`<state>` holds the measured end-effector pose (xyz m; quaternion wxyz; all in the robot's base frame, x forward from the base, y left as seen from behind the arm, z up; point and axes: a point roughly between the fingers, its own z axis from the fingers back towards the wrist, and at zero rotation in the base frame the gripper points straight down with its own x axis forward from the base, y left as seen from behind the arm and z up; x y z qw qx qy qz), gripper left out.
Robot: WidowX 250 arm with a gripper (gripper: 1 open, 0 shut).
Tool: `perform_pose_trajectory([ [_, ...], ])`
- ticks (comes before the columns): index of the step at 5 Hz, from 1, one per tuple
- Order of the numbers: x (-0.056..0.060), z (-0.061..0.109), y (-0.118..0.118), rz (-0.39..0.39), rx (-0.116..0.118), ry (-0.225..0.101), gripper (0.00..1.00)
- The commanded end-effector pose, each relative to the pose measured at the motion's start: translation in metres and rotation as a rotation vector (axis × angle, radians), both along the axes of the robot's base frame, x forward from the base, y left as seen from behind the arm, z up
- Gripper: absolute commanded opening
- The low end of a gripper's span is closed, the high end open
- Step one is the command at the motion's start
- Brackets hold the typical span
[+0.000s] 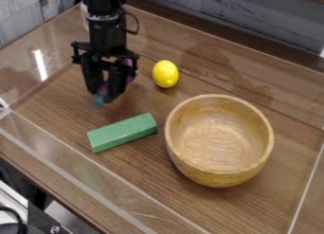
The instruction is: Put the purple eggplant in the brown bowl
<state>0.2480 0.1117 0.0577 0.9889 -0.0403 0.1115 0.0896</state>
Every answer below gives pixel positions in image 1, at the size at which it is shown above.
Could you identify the clear acrylic tray wall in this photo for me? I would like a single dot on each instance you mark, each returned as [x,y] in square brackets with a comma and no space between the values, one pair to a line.
[127,191]

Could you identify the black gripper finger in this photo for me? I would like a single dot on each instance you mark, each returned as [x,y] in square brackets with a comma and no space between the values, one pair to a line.
[118,80]
[93,73]

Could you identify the yellow toy lemon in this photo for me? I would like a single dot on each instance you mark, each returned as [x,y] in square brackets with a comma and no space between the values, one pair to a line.
[166,74]

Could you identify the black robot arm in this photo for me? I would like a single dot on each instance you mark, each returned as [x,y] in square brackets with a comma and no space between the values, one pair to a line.
[107,61]

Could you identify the black metal clamp base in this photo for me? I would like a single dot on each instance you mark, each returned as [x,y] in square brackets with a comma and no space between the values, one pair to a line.
[41,223]

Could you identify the green rectangular block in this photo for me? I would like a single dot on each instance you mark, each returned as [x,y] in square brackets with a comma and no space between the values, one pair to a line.
[122,132]

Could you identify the brown wooden bowl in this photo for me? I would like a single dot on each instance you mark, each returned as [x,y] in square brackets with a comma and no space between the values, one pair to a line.
[219,140]

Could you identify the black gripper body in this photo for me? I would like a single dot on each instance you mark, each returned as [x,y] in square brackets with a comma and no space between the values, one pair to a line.
[107,31]

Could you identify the purple toy eggplant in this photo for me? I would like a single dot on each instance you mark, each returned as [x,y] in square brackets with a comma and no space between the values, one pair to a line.
[102,93]

